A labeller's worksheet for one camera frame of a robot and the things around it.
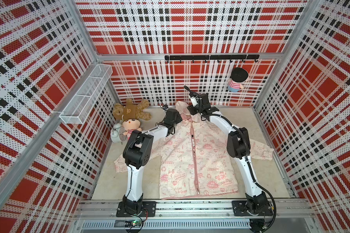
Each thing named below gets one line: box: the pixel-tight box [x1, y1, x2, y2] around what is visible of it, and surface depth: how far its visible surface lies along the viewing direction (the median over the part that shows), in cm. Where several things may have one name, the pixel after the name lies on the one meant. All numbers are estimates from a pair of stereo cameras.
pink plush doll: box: [122, 118, 143, 140], surface depth 103 cm
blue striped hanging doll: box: [227, 66, 249, 93], surface depth 100 cm
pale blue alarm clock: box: [110, 123, 127, 145], surface depth 93 cm
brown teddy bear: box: [112, 98, 152, 122], surface depth 110 cm
